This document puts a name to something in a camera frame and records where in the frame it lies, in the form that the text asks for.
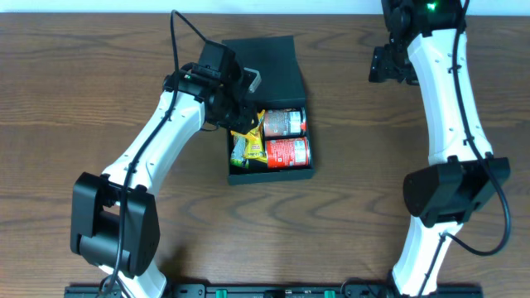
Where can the red Pringles can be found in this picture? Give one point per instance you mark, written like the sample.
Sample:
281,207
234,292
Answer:
287,153
288,122

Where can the green yellow snack packet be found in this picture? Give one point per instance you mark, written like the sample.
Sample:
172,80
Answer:
237,157

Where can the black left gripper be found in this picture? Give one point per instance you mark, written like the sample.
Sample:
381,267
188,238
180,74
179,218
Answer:
242,122

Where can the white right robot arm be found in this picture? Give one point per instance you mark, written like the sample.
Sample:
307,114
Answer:
427,48

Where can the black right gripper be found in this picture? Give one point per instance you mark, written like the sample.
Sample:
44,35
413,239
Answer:
382,64

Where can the yellow almond biscuit packet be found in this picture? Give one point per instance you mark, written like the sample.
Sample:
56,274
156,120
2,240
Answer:
254,131

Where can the yellow peanut butter biscuit packet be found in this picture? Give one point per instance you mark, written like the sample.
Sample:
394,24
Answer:
254,148

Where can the black box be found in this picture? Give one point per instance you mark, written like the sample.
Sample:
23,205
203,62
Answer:
282,87

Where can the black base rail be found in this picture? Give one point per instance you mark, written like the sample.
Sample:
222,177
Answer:
355,290

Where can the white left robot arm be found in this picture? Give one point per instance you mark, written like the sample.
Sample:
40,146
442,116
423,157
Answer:
114,220

